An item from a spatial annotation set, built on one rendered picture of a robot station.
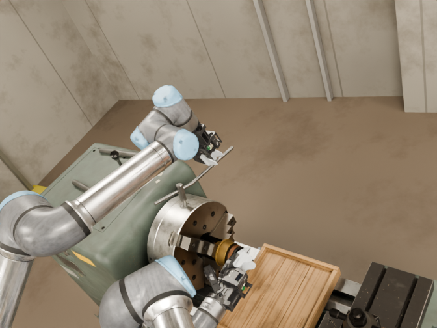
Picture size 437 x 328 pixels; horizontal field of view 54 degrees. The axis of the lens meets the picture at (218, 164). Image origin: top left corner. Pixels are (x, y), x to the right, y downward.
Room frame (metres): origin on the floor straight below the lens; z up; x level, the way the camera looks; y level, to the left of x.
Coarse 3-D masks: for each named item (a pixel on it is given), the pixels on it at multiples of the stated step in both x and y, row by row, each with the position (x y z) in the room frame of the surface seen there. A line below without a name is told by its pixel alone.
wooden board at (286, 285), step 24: (264, 264) 1.00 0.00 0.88; (288, 264) 0.95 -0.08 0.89; (312, 264) 0.91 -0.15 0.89; (264, 288) 0.90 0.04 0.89; (288, 288) 0.86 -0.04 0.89; (312, 288) 0.82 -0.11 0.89; (240, 312) 0.86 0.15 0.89; (264, 312) 0.82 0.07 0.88; (288, 312) 0.78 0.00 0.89; (312, 312) 0.73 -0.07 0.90
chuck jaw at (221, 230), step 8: (224, 216) 1.09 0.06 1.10; (232, 216) 1.07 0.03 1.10; (216, 224) 1.08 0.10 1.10; (224, 224) 1.06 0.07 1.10; (232, 224) 1.07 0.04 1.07; (208, 232) 1.05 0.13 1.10; (216, 232) 1.04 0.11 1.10; (224, 232) 1.02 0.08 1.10; (232, 232) 1.03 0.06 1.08; (216, 240) 1.02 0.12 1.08; (232, 240) 1.00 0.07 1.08
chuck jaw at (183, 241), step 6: (174, 234) 0.99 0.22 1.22; (174, 240) 0.98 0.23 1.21; (180, 240) 0.98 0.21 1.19; (186, 240) 0.96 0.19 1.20; (192, 240) 0.96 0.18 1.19; (198, 240) 0.97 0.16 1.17; (204, 240) 1.00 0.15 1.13; (180, 246) 0.96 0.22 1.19; (186, 246) 0.95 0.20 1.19; (192, 246) 0.95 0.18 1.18; (198, 246) 0.96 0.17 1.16; (204, 246) 0.95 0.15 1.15; (210, 246) 0.96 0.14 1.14; (216, 246) 0.95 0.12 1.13; (198, 252) 0.94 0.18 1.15; (204, 252) 0.94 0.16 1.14; (210, 252) 0.94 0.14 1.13
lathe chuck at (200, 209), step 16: (176, 208) 1.08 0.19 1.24; (192, 208) 1.05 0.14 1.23; (208, 208) 1.08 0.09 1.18; (224, 208) 1.11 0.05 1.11; (160, 224) 1.06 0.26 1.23; (176, 224) 1.02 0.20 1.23; (192, 224) 1.02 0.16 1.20; (208, 224) 1.06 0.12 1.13; (160, 240) 1.01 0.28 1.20; (208, 240) 1.07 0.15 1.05; (160, 256) 0.98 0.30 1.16; (176, 256) 0.95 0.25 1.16; (192, 256) 0.98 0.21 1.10; (192, 272) 0.96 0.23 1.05
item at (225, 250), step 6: (222, 240) 0.97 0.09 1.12; (228, 240) 0.98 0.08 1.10; (222, 246) 0.95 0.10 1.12; (228, 246) 0.94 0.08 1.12; (234, 246) 0.93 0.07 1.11; (240, 246) 0.93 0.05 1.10; (216, 252) 0.94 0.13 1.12; (222, 252) 0.93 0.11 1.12; (228, 252) 0.92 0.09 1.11; (234, 252) 0.91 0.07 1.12; (216, 258) 0.93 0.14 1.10; (222, 258) 0.92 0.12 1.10; (222, 264) 0.92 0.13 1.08
